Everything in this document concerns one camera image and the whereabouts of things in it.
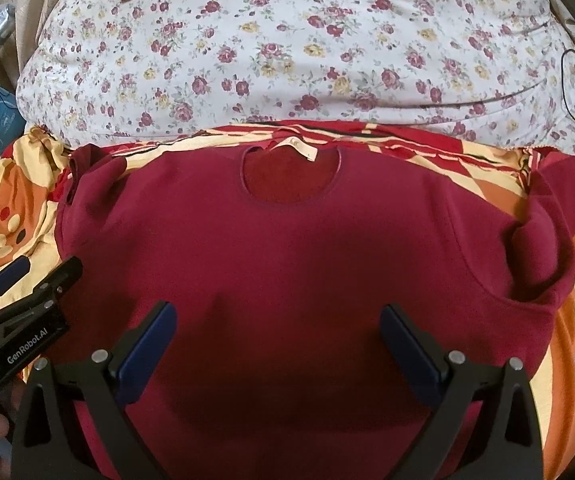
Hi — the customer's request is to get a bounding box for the dark red sweater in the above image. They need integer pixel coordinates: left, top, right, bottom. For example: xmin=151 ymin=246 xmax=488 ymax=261
xmin=51 ymin=145 xmax=575 ymax=479

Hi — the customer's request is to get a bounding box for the orange red patterned blanket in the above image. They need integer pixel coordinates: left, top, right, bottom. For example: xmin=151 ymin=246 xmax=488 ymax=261
xmin=0 ymin=122 xmax=575 ymax=479

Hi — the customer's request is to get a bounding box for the white floral quilt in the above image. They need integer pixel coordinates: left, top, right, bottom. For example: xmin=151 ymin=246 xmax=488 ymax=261
xmin=17 ymin=0 xmax=575 ymax=154

